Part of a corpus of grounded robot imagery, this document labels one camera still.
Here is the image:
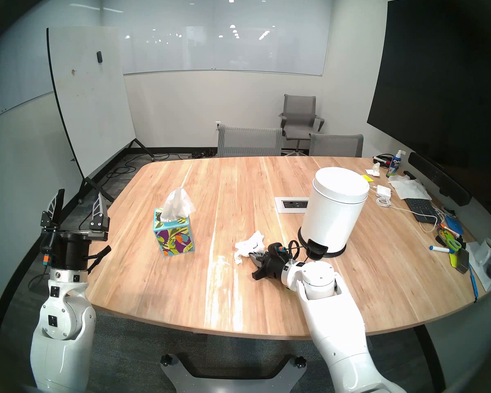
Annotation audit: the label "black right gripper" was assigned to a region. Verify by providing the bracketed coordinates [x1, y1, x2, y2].
[249, 251, 290, 284]

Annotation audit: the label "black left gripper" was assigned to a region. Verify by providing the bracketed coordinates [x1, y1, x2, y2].
[40, 189, 110, 270]

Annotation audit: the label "white tissue sheet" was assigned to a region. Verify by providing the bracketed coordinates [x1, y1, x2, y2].
[160, 188, 196, 223]
[234, 230, 266, 266]

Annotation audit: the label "white pedal trash can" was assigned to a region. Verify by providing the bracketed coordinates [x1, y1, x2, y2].
[298, 167, 370, 258]

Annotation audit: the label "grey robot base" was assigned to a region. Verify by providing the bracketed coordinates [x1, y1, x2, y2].
[160, 353, 324, 393]

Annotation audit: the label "colourful toucan tissue box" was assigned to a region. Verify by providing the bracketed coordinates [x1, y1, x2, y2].
[153, 210, 195, 257]

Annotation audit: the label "table power outlet box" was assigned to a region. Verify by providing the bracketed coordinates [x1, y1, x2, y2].
[275, 197, 310, 214]

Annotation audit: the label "grey mesh office chair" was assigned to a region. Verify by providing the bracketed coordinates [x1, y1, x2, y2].
[217, 124, 284, 158]

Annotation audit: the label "rolling whiteboard on stand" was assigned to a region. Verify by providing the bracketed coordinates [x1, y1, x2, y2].
[46, 26, 156, 202]

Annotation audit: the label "grey fabric office chair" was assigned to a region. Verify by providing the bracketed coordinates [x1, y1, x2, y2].
[309, 133, 364, 158]

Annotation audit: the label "grey armrest office chair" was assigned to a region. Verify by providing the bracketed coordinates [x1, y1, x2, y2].
[279, 94, 325, 155]

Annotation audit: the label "whiteboard cleaner spray bottle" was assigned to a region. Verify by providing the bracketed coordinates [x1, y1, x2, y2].
[387, 149, 406, 178]

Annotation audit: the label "white paper towel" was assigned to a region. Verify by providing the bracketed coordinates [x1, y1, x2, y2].
[389, 175, 432, 200]

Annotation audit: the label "black keyboard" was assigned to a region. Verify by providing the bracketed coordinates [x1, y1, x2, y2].
[404, 198, 440, 224]

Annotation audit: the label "black video sound bar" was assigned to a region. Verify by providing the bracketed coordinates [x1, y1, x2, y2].
[408, 152, 472, 206]

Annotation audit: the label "blue pouch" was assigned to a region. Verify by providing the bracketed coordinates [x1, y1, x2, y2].
[444, 216, 464, 236]

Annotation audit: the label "dark block with yellow edge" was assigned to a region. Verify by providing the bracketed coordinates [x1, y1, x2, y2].
[450, 249, 470, 274]

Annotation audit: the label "white paper sheet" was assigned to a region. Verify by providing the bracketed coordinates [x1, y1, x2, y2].
[466, 243, 491, 292]

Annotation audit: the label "white paper cup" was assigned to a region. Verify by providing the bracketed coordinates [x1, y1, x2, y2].
[473, 238, 491, 266]

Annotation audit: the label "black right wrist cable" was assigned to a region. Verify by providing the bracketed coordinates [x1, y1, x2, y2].
[287, 240, 311, 262]

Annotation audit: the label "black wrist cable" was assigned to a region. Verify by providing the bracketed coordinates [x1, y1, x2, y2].
[86, 245, 112, 274]
[287, 240, 311, 262]

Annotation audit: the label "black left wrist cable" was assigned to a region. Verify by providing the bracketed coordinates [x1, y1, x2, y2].
[86, 245, 112, 274]

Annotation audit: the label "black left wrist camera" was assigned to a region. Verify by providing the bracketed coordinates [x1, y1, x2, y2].
[40, 233, 54, 268]

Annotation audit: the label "black floor cable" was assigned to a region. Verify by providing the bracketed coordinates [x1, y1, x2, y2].
[110, 150, 189, 180]

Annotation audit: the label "white charger cable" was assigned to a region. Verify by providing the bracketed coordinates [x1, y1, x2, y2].
[368, 186, 441, 233]

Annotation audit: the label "wall whiteboard with writing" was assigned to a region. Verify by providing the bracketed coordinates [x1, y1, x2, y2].
[0, 0, 103, 126]

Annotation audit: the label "green handled scissors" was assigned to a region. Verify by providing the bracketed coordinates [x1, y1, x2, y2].
[438, 228, 463, 251]

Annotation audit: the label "wide glass wall whiteboard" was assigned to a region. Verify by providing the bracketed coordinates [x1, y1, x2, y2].
[102, 0, 332, 76]

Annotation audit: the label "large black wall screen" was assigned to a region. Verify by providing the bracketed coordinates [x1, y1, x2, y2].
[367, 0, 491, 184]

